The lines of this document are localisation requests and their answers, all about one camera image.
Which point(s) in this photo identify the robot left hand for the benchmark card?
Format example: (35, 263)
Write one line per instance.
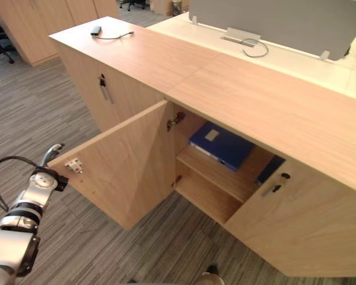
(51, 153)

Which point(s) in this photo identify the wooden cabinet door with latch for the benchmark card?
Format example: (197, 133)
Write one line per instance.
(121, 166)

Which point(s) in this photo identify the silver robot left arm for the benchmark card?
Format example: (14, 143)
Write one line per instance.
(23, 207)

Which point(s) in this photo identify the white door latch plate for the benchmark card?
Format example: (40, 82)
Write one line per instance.
(74, 166)

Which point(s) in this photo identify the wooden cabinet with closed door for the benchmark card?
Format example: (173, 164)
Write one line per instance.
(130, 59)

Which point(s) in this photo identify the metal door hinge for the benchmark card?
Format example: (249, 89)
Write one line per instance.
(176, 180)
(175, 120)

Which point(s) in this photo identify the large blue folder with label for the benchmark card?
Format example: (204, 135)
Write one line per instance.
(222, 145)

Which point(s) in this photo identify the upright blue folder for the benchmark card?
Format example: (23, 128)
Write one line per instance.
(268, 172)

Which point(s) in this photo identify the wooden office cabinet with shelf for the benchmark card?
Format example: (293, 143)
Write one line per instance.
(270, 104)

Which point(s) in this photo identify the wooden cabinet door with keyhole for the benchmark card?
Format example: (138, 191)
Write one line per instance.
(302, 225)

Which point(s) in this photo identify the white office desk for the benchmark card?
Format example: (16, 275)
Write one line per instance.
(314, 68)

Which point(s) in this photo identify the tall wooden cupboard row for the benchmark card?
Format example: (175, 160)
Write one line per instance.
(41, 23)

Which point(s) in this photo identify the wooden inner shelf board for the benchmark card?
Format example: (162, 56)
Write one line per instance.
(213, 175)

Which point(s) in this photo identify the brown cardboard box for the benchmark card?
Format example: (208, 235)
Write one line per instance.
(161, 6)

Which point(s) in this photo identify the clear partition clamp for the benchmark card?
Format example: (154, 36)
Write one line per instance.
(325, 55)
(194, 20)

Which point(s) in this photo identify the grey desk partition screen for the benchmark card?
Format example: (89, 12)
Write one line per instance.
(284, 20)

